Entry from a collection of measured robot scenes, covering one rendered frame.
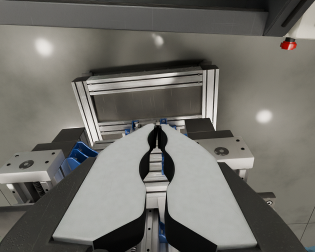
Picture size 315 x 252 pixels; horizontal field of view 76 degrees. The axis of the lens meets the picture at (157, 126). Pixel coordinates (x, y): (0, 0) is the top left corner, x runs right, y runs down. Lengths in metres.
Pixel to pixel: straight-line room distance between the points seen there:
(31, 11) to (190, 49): 1.06
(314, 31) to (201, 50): 1.00
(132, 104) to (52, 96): 0.64
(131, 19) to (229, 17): 0.18
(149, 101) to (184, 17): 0.89
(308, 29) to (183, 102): 0.91
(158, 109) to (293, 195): 1.64
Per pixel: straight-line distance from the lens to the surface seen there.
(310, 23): 0.46
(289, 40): 0.64
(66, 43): 1.50
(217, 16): 0.42
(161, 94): 1.23
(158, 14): 0.41
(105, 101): 1.30
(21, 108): 1.83
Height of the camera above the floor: 1.36
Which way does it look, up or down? 60 degrees down
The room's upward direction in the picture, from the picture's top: 178 degrees counter-clockwise
